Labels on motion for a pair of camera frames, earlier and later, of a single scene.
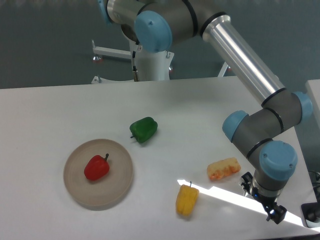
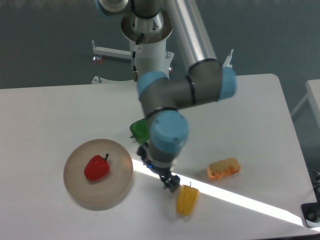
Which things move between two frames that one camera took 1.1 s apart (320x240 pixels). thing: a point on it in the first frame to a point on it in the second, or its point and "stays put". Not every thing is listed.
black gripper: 277,214 to 170,180
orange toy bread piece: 223,168 stays put
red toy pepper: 97,168 stays put
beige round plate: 106,191 stays put
